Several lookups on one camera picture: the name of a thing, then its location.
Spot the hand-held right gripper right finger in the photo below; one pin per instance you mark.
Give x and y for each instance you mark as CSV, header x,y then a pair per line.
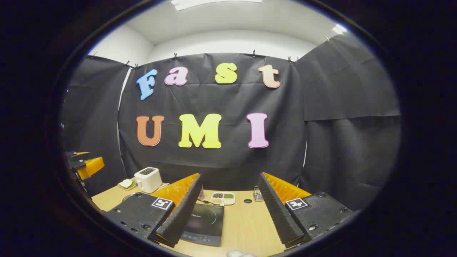
x,y
278,210

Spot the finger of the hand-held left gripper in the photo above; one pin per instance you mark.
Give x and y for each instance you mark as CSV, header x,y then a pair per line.
x,y
76,155
91,167

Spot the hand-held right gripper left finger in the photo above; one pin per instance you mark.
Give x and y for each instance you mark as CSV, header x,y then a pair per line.
x,y
182,214

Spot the black induction cooktop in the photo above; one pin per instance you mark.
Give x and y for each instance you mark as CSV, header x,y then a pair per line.
x,y
207,221

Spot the small metal grater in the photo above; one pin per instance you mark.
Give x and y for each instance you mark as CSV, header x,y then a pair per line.
x,y
257,194

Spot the sandwich with lettuce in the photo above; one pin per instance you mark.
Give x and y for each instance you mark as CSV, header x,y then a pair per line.
x,y
125,183

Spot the white divided dish with beans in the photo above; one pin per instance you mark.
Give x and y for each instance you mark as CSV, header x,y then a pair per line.
x,y
223,198

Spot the small pale green tray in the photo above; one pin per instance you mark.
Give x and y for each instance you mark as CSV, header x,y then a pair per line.
x,y
132,187

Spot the white toaster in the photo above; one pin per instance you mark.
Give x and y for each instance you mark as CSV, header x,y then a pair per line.
x,y
148,180

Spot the white rounded object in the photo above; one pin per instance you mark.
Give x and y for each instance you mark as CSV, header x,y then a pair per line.
x,y
241,254

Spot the black backdrop cloth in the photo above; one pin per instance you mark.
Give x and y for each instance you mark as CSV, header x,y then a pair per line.
x,y
228,100

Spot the row of black cloth clips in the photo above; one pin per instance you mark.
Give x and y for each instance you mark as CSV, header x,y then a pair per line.
x,y
175,55

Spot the long ceiling light panel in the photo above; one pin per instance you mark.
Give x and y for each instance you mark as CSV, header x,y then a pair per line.
x,y
214,3

